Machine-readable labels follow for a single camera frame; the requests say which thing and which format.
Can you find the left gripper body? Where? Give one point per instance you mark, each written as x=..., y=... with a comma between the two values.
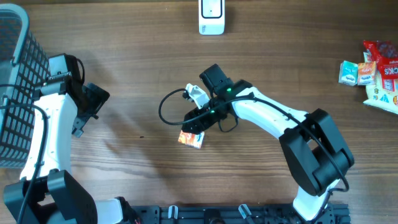
x=96, y=98

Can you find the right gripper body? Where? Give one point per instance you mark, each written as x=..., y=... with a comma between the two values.
x=207, y=116

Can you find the orange Kleenex Enjoy pack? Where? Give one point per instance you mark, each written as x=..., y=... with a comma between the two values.
x=192, y=140

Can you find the teal Kleenex tissue pack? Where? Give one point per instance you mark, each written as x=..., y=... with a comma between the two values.
x=348, y=74

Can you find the orange Kleenex Cherish pack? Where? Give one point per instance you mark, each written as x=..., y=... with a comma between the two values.
x=366, y=73

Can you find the yellow chips bag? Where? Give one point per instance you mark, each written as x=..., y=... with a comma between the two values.
x=382, y=94

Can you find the red snack packet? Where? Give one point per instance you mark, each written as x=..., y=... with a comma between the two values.
x=385, y=56

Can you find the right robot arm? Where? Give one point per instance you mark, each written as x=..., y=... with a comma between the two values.
x=316, y=153

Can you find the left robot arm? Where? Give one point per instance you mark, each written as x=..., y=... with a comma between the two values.
x=37, y=125

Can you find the white barcode scanner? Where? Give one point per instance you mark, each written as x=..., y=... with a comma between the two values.
x=211, y=17

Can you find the grey plastic shopping basket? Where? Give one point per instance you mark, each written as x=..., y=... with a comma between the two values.
x=24, y=64

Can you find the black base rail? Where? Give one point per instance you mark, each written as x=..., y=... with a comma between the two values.
x=266, y=214

